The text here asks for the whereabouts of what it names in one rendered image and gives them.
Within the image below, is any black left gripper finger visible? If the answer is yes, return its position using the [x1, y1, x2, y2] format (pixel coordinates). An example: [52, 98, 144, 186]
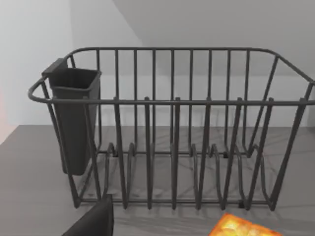
[61, 194, 115, 236]

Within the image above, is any dark grey cutlery holder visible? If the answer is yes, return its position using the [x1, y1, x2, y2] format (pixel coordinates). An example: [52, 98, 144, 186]
[41, 58, 102, 176]

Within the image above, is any orange and yellow bread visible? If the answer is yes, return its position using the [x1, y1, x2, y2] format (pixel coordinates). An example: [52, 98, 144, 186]
[208, 212, 283, 236]

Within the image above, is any dark grey wire dish rack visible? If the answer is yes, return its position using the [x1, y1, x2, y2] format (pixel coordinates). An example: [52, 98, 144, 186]
[27, 46, 315, 211]

